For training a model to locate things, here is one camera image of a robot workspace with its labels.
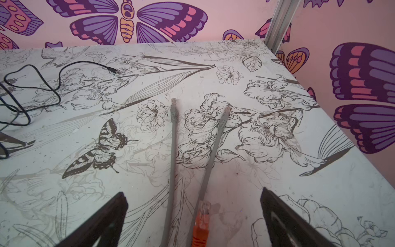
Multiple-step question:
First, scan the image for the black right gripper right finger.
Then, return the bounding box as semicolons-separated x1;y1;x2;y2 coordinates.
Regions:
260;188;334;247

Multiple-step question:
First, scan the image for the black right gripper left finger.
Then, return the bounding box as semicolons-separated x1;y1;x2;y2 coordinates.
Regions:
57;192;128;247

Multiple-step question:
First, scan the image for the orange ethernet cable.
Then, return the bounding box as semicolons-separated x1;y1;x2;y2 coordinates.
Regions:
191;200;211;247

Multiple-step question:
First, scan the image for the grey ethernet cable left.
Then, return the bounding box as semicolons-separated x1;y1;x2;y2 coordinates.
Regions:
159;98;180;247

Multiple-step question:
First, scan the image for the grey ethernet cable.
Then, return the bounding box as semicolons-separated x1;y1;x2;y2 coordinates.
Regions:
185;105;232;247
159;98;180;247

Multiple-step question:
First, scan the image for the grey ethernet cable right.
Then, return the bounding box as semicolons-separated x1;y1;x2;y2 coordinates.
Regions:
185;105;232;247

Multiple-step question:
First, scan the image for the aluminium frame post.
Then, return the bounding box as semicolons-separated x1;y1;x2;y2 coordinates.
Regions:
264;0;300;54

